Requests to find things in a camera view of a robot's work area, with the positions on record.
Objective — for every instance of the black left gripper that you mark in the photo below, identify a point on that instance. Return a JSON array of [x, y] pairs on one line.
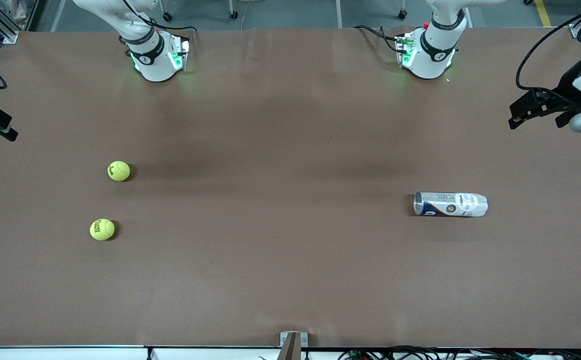
[[567, 84]]

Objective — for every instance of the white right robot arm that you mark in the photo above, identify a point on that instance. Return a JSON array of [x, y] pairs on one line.
[[155, 60]]

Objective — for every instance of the white vertical pole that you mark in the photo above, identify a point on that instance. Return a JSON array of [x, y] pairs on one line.
[[339, 15]]

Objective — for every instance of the yellow tennis ball large print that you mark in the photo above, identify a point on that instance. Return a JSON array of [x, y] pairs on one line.
[[102, 229]]

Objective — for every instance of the yellow tennis ball small print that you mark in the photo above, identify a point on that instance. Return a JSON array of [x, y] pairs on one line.
[[119, 171]]

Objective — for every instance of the grey metal mount bracket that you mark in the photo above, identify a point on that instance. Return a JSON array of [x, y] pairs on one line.
[[290, 347]]

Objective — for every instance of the brown table cover sheet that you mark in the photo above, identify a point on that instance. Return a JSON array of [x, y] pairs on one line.
[[290, 275]]

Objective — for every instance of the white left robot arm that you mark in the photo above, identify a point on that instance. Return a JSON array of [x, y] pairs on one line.
[[428, 55]]

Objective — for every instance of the clear tennis ball can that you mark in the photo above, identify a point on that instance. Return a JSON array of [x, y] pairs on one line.
[[450, 204]]

